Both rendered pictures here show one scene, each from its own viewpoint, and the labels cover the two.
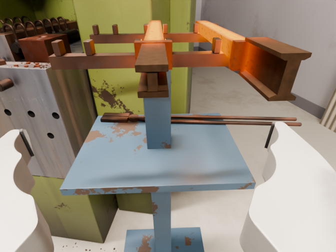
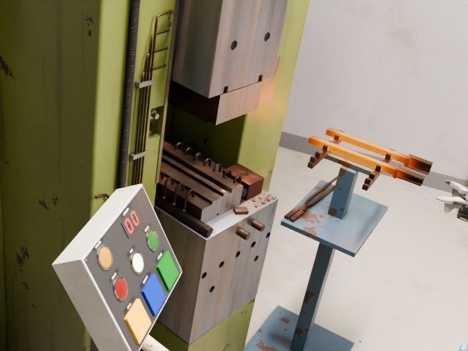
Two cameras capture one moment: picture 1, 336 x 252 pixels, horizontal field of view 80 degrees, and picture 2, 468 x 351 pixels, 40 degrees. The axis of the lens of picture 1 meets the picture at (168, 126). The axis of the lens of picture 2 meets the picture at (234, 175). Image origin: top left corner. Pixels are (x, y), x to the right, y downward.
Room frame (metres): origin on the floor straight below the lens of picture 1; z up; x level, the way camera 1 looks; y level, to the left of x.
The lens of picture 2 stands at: (-0.11, 2.10, 2.07)
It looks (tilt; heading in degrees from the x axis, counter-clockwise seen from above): 30 degrees down; 296
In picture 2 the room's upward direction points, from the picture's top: 10 degrees clockwise
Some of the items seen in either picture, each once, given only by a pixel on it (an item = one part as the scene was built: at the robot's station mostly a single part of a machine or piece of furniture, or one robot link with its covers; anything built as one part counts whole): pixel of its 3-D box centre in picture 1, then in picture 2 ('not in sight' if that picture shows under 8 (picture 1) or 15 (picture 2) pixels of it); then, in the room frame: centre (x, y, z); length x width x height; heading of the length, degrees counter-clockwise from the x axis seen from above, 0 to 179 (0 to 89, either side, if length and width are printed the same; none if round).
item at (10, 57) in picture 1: (29, 36); (175, 176); (0.86, 0.54, 0.96); 0.42 x 0.20 x 0.09; 171
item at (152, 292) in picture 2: not in sight; (152, 294); (0.54, 1.10, 1.01); 0.07 x 0.05 x 0.07; 106
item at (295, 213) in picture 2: (198, 119); (325, 190); (0.54, -0.09, 0.76); 0.60 x 0.04 x 0.01; 86
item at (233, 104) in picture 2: not in sight; (188, 77); (0.86, 0.54, 1.32); 0.42 x 0.20 x 0.10; 171
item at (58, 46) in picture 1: (93, 36); (342, 167); (0.43, 0.14, 1.02); 0.23 x 0.06 x 0.02; 2
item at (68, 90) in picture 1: (63, 97); (176, 232); (0.87, 0.49, 0.69); 0.56 x 0.38 x 0.45; 171
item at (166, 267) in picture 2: not in sight; (166, 270); (0.57, 1.01, 1.01); 0.07 x 0.05 x 0.07; 106
